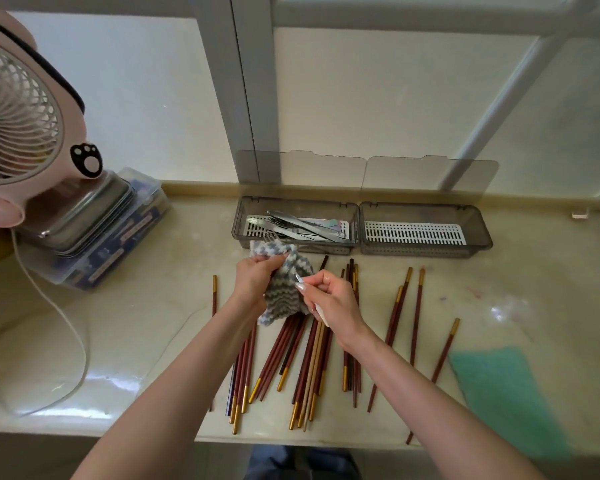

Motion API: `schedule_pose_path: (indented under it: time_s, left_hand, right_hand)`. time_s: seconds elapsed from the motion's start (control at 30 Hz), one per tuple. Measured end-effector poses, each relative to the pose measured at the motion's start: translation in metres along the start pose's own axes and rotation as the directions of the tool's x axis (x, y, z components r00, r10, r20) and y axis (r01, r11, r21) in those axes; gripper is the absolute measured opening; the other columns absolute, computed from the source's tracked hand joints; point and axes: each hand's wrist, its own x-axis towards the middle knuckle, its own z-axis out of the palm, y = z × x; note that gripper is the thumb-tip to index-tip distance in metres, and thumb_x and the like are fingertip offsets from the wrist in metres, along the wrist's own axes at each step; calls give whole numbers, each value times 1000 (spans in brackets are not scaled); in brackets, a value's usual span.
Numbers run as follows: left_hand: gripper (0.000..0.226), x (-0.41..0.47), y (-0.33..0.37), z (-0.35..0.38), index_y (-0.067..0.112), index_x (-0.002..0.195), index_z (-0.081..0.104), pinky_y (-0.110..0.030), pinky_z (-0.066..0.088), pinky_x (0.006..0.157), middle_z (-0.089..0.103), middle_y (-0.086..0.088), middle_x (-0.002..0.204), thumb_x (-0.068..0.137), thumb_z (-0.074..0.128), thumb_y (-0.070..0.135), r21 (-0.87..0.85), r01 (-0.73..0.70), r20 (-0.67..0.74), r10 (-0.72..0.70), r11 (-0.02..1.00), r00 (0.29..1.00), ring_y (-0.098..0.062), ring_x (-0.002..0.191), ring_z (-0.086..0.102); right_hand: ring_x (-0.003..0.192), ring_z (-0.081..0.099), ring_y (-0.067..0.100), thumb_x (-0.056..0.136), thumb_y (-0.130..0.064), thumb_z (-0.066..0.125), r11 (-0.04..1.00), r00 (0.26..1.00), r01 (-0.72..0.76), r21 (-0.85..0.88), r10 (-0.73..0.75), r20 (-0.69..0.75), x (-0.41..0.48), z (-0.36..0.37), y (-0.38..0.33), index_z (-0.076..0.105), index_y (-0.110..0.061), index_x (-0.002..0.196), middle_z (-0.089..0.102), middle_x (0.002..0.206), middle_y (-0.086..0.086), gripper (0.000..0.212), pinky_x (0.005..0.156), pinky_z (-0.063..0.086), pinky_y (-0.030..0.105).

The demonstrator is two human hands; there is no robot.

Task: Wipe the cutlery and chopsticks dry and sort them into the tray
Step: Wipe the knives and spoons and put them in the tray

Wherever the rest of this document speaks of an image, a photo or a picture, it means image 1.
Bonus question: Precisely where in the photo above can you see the grey window frame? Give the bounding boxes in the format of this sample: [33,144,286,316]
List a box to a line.
[0,0,600,198]

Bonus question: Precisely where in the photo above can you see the steel rectangular tray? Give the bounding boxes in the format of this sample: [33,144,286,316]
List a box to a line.
[20,171,136,257]

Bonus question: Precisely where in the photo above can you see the pale single chopstick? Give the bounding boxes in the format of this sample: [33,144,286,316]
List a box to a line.
[295,274,329,327]

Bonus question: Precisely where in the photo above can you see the clear plastic storage box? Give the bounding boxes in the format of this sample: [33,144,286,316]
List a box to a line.
[17,167,172,291]

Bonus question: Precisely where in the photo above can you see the pile of red-brown gold-tipped chopsticks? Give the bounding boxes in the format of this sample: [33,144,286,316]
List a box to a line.
[209,255,461,445]

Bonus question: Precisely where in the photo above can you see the person's left forearm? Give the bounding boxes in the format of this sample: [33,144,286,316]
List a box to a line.
[72,301,261,480]

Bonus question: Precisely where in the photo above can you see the pink desk fan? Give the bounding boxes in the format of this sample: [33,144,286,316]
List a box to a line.
[0,2,104,229]

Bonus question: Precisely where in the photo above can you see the heap of steel cutlery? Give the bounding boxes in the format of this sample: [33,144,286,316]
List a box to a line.
[252,210,350,243]

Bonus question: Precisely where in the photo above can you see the teal cleaning cloth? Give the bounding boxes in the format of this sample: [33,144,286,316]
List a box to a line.
[448,347,574,461]

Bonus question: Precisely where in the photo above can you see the white fan cable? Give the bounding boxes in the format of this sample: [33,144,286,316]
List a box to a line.
[9,227,90,416]

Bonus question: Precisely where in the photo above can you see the person's right hand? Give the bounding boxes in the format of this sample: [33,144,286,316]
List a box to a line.
[296,269,370,346]

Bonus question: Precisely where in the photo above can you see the person's right forearm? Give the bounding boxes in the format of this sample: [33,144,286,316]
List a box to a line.
[347,327,547,480]

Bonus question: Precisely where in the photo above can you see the person's blue jeans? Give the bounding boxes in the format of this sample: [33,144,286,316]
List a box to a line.
[243,446,364,480]

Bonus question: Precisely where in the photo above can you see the person's left hand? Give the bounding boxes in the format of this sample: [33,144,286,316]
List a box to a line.
[231,253,291,321]

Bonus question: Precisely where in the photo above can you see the grey white striped cloth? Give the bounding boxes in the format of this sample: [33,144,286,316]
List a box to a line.
[250,239,315,327]

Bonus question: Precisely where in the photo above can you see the grey transparent cutlery box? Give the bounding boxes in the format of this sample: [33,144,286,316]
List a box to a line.
[359,155,500,259]
[231,150,367,256]

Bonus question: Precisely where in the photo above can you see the white slotted drain insert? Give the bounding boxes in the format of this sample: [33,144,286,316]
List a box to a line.
[363,221,467,247]
[243,215,351,242]

